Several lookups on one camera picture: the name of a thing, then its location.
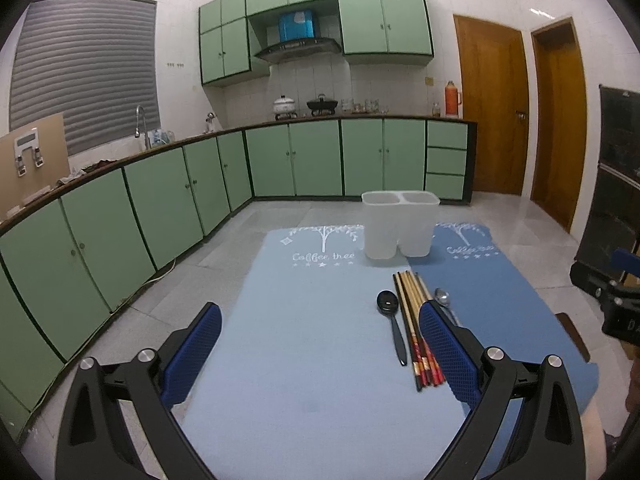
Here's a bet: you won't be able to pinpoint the white cooking pot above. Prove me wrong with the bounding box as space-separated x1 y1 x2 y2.
272 96 297 120

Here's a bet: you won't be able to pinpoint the white twin utensil holder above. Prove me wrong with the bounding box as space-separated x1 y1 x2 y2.
361 191 440 260

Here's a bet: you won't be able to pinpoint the green upper kitchen cabinets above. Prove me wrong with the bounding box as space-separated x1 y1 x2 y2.
198 0 434 86

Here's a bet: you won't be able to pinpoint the black chopstick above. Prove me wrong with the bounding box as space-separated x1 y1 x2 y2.
393 273 424 391

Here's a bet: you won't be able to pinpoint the light blue table mat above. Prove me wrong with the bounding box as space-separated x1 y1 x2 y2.
181 226 466 479

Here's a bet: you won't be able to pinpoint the blue box on hood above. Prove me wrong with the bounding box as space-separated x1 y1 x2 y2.
278 10 318 42

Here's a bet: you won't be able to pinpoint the wooden door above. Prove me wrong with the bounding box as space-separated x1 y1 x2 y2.
454 15 529 195
532 18 588 231

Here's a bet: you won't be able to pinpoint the pale bamboo chopstick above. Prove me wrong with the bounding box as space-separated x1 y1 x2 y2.
414 272 433 301

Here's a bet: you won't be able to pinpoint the left wooden door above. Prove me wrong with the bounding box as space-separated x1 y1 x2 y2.
454 15 529 195

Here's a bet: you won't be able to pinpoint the bamboo chopstick red pattern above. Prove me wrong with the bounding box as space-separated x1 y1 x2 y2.
406 270 443 386

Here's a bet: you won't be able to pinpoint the black plastic spoon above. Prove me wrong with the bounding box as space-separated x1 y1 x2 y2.
376 290 408 366

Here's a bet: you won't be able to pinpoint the black wok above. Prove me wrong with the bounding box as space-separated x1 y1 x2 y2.
307 93 338 117

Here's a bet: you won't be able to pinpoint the orange thermos flask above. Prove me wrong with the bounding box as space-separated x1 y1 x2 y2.
444 80 462 117

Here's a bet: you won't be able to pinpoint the black range hood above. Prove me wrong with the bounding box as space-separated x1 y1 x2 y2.
255 37 342 64

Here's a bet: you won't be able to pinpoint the green kitchen cabinets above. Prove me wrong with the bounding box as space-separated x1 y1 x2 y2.
1 116 477 438
198 0 434 86

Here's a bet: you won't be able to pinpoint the cardboard panel with dispenser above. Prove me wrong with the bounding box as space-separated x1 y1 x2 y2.
0 114 70 220

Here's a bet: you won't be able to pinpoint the black oven cabinet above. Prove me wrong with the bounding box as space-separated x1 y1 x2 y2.
576 86 640 280

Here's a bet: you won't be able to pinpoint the grey window blind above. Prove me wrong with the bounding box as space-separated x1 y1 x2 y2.
9 0 160 155

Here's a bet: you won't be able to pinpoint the right wooden door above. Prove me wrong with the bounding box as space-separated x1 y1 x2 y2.
532 18 588 231

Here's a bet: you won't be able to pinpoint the bamboo chopstick red end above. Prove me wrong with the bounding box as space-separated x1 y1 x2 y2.
398 273 428 388

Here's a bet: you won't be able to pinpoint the chrome sink faucet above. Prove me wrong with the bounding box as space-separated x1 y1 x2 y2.
134 105 151 151

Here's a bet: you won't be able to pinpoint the dark blue table mat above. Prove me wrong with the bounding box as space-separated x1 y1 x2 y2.
406 221 600 480

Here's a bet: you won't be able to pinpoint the green lower kitchen cabinets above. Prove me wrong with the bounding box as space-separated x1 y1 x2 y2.
1 116 477 438

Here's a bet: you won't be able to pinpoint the metal spoon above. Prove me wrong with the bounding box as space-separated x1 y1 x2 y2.
434 288 459 326

